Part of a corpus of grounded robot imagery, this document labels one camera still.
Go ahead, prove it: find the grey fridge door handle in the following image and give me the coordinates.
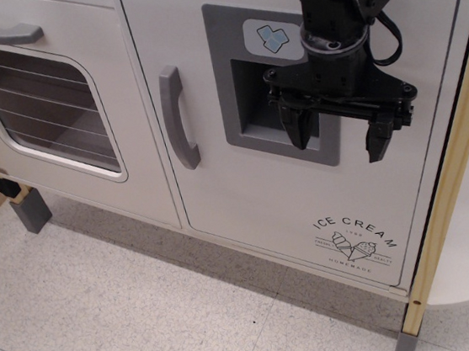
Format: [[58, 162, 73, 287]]
[[158, 65, 201, 170]]

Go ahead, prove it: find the grey left foot cap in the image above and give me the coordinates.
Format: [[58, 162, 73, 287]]
[[10, 188, 52, 234]]

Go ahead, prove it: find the right wooden cabinet post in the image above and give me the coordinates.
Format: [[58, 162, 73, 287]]
[[402, 53, 469, 337]]

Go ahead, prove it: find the grey foot cap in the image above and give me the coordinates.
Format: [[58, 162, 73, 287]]
[[394, 332, 418, 351], [10, 188, 52, 234]]

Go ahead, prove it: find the white toy oven door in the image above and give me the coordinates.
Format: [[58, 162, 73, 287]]
[[0, 0, 179, 227]]

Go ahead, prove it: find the white toy fridge door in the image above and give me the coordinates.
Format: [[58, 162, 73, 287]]
[[120, 0, 469, 295]]

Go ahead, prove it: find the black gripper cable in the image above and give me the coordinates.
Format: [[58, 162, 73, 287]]
[[366, 10, 407, 68]]

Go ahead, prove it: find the black clamp knob left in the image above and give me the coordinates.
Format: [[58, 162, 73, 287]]
[[0, 178, 21, 199]]

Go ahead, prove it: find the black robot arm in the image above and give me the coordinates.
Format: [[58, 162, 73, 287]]
[[263, 0, 418, 162]]

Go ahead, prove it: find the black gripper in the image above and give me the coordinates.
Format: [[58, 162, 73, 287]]
[[263, 30, 417, 163]]

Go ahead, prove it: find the grey ice dispenser panel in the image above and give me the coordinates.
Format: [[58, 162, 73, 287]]
[[202, 3, 341, 167]]

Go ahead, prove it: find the grey right foot cap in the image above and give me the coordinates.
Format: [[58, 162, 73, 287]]
[[394, 332, 418, 351]]

